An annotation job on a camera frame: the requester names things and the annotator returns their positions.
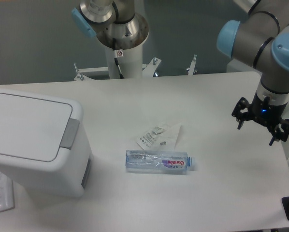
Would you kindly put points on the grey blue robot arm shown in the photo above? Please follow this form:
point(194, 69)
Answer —
point(260, 43)

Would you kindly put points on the white lidded trash can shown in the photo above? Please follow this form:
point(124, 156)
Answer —
point(43, 143)

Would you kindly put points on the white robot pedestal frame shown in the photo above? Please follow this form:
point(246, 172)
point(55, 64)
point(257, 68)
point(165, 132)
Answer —
point(121, 64)

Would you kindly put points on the silver second robot arm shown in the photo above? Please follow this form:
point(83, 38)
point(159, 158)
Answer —
point(115, 23)

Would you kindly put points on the clear plastic packet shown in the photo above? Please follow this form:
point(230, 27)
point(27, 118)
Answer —
point(161, 137)

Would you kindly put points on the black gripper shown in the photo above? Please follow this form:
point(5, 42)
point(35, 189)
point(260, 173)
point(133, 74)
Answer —
point(264, 113)

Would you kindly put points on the clear plastic water bottle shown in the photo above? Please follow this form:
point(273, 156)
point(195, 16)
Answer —
point(158, 162)

